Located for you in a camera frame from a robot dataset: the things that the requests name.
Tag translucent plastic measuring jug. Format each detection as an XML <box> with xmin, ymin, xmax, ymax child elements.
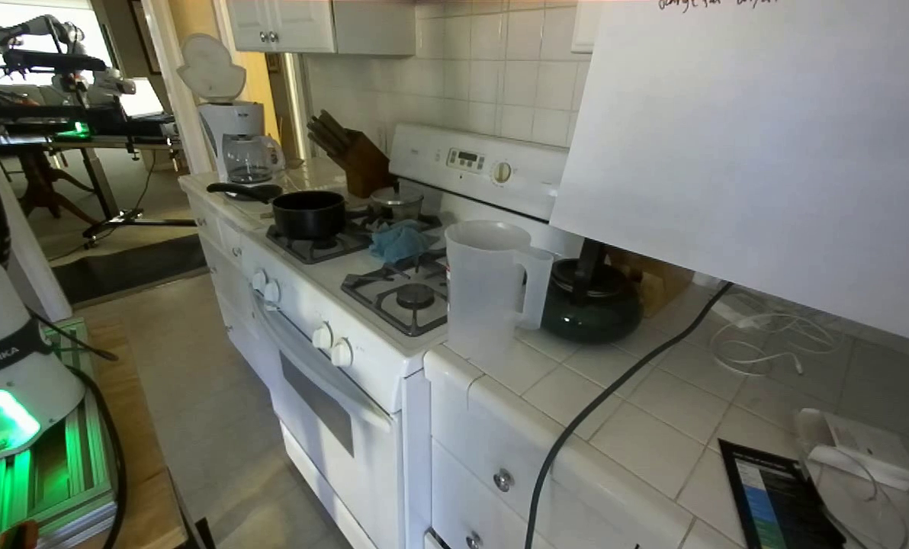
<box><xmin>443</xmin><ymin>218</ymin><xmax>558</xmax><ymax>356</ymax></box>

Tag blue cloth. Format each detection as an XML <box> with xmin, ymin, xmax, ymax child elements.
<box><xmin>365</xmin><ymin>223</ymin><xmax>436</xmax><ymax>270</ymax></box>

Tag black burner grate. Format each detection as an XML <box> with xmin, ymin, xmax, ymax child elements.
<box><xmin>339</xmin><ymin>254</ymin><xmax>450</xmax><ymax>341</ymax></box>
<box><xmin>263</xmin><ymin>215</ymin><xmax>374</xmax><ymax>269</ymax></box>

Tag small steel pot with lid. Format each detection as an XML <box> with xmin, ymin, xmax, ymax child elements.
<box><xmin>365</xmin><ymin>193</ymin><xmax>428</xmax><ymax>225</ymax></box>

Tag dark green kettle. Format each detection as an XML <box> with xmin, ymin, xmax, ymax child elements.
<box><xmin>539</xmin><ymin>242</ymin><xmax>646</xmax><ymax>343</ymax></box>

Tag large wooden knife block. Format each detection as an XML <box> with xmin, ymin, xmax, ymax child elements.
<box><xmin>306</xmin><ymin>107</ymin><xmax>396</xmax><ymax>198</ymax></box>

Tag white drawer base cabinet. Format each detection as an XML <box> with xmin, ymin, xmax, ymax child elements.
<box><xmin>419</xmin><ymin>347</ymin><xmax>701</xmax><ymax>549</ymax></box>

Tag white gas range stove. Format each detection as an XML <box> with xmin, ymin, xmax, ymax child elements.
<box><xmin>205</xmin><ymin>123</ymin><xmax>571</xmax><ymax>549</ymax></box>

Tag white coffee maker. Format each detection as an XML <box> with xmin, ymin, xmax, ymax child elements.
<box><xmin>196</xmin><ymin>100</ymin><xmax>285</xmax><ymax>193</ymax></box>

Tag stack of white coffee filters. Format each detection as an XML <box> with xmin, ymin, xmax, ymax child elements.
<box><xmin>176</xmin><ymin>33</ymin><xmax>251</xmax><ymax>107</ymax></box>

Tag black tablet device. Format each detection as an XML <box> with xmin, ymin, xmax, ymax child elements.
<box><xmin>716</xmin><ymin>436</ymin><xmax>848</xmax><ymax>549</ymax></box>

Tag robot mounting platform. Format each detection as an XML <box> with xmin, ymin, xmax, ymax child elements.
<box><xmin>0</xmin><ymin>317</ymin><xmax>122</xmax><ymax>544</ymax></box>

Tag white power adapter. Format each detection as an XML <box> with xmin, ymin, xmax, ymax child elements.
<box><xmin>792</xmin><ymin>405</ymin><xmax>909</xmax><ymax>496</ymax></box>

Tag black equipment stand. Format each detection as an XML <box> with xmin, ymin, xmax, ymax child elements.
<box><xmin>0</xmin><ymin>12</ymin><xmax>198</xmax><ymax>246</ymax></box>

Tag black saucepan with handle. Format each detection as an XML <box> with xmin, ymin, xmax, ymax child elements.
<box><xmin>205</xmin><ymin>180</ymin><xmax>348</xmax><ymax>244</ymax></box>

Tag black power cable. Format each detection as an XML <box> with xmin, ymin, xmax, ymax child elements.
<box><xmin>522</xmin><ymin>280</ymin><xmax>735</xmax><ymax>549</ymax></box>

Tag white upper wall cabinet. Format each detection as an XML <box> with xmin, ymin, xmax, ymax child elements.
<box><xmin>218</xmin><ymin>0</ymin><xmax>417</xmax><ymax>60</ymax></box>

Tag coiled white cable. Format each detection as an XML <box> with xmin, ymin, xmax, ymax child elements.
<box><xmin>711</xmin><ymin>297</ymin><xmax>848</xmax><ymax>381</ymax></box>

